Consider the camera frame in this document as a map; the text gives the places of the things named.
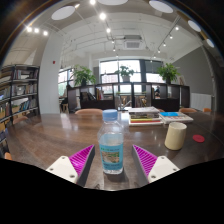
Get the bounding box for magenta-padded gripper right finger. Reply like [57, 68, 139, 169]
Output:
[130, 144, 181, 188]

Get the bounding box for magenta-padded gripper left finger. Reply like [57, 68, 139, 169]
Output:
[45, 144, 96, 188]

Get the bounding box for clear water bottle blue cap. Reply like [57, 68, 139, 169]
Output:
[97, 108, 125, 175]

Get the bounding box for cream ceramic mug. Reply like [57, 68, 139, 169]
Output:
[164, 121, 188, 151]

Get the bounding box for flat round red coaster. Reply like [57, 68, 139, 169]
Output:
[192, 134, 206, 144]

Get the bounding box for book with blue cover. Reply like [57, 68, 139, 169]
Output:
[158, 111, 194, 125]

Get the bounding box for stack of books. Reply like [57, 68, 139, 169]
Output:
[127, 106, 164, 127]

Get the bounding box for low dark shelf unit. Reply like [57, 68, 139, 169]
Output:
[66, 82, 191, 113]

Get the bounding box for white board panel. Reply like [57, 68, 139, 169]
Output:
[189, 92, 213, 111]

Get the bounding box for tall dark bookshelf unit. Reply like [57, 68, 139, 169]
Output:
[0, 64, 41, 134]

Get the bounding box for bushy green potted plant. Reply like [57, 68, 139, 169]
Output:
[71, 65, 97, 87]

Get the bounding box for large green potted plant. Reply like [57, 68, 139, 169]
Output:
[156, 62, 181, 84]

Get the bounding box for small green potted plant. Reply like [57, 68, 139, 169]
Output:
[114, 65, 135, 83]

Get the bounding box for ceiling air conditioner unit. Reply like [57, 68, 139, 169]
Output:
[122, 34, 145, 51]

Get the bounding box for ceiling lights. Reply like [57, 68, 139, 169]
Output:
[25, 0, 216, 54]

